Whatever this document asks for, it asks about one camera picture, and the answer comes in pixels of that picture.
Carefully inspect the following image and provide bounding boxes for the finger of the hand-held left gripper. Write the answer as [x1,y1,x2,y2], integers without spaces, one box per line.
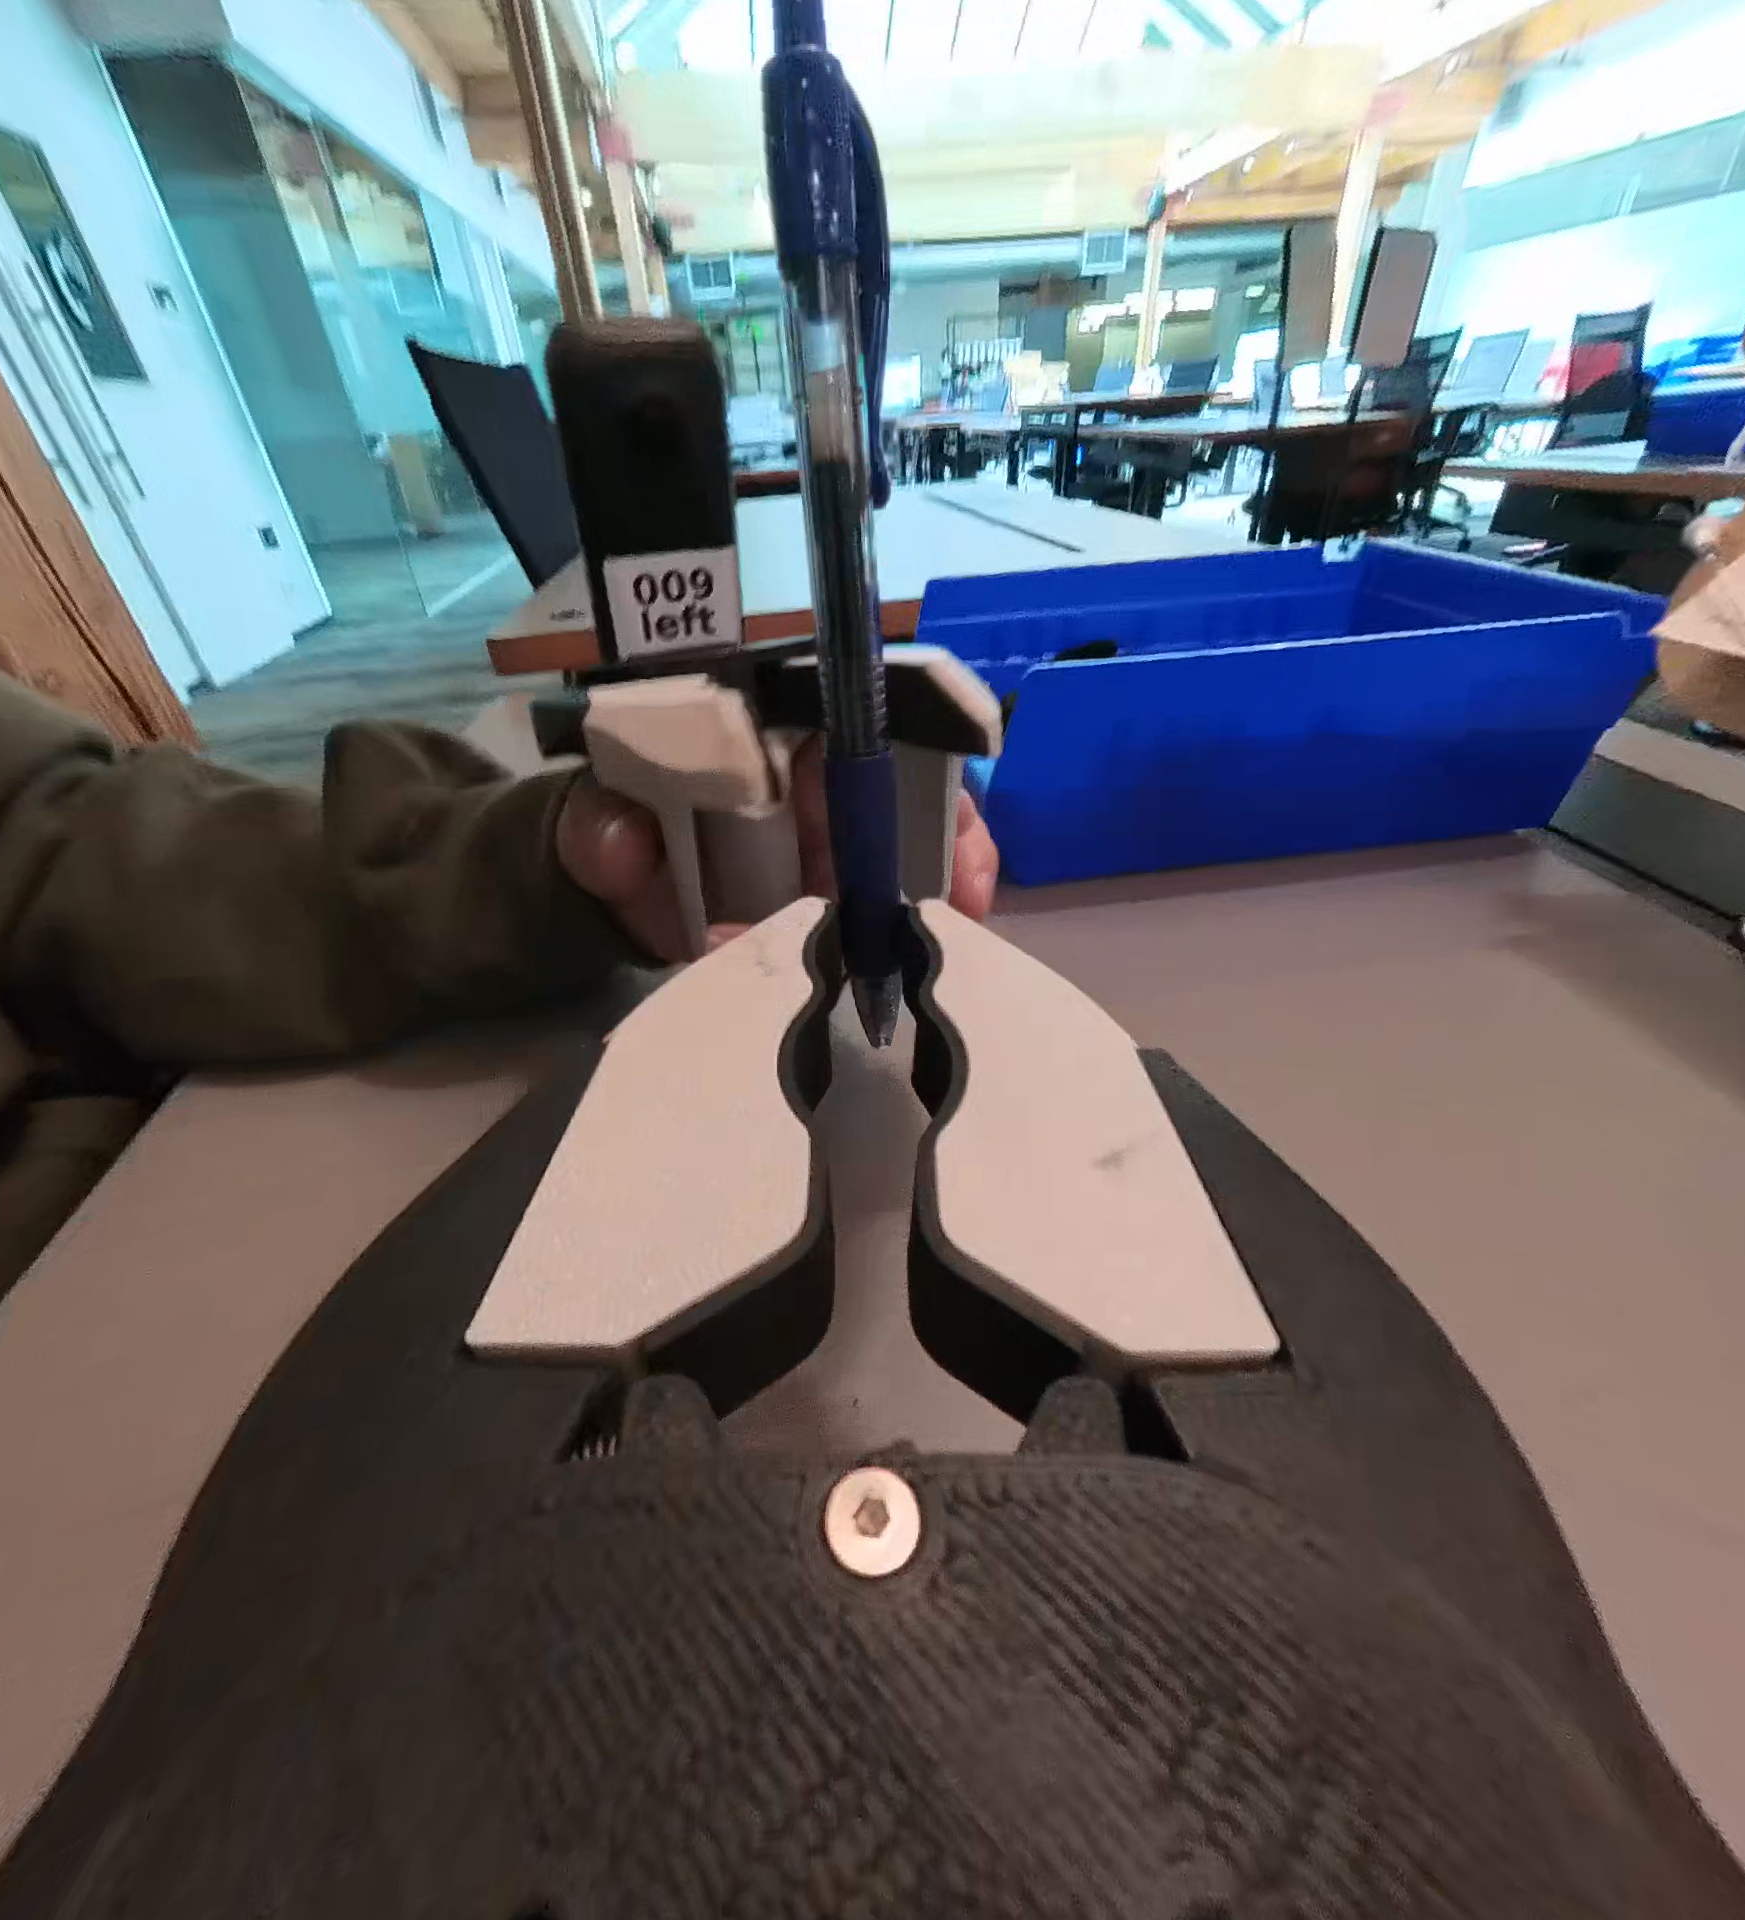
[884,645,1007,905]
[578,672,776,964]

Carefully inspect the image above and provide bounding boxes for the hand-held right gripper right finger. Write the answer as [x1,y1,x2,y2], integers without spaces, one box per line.
[906,897,1285,1370]

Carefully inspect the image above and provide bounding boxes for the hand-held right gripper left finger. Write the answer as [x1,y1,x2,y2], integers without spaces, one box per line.
[465,897,837,1367]

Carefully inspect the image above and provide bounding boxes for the blue ballpoint pen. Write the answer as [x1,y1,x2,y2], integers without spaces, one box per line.
[759,0,916,1051]

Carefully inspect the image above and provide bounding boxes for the blue plastic bin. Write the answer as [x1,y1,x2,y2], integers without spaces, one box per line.
[915,540,1673,891]

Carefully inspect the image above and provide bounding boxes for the person's left forearm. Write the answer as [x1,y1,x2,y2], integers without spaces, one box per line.
[0,616,632,1082]

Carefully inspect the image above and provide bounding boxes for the person's left hand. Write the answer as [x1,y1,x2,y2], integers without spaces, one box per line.
[556,742,1002,964]

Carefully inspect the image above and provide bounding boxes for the metal column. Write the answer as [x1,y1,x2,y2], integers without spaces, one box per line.
[501,0,606,324]

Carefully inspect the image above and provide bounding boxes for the black office chair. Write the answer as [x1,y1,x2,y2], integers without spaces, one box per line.
[1488,300,1660,560]
[1246,328,1462,548]

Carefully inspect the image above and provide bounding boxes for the brown backing board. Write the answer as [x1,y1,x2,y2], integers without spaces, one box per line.
[1653,450,1745,755]

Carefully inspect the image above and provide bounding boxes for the framed wall picture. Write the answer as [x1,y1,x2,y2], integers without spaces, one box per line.
[0,112,149,384]

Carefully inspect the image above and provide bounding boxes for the wooden post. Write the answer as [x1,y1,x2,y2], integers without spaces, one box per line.
[0,225,201,752]

